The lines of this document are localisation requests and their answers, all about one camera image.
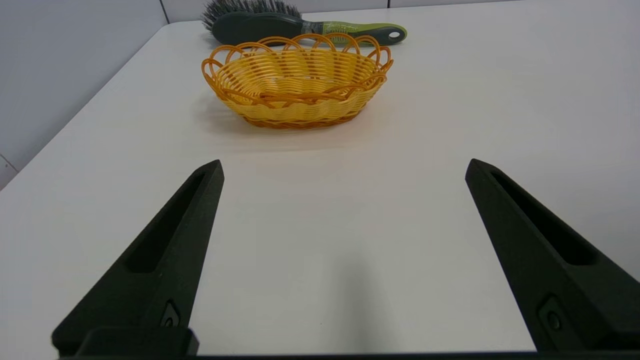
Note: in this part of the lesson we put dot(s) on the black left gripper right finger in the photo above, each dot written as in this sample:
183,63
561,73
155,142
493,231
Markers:
560,280

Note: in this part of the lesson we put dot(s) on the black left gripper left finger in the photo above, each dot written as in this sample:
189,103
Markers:
155,280

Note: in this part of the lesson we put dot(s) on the orange woven plastic basket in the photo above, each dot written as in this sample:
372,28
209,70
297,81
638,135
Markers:
300,95

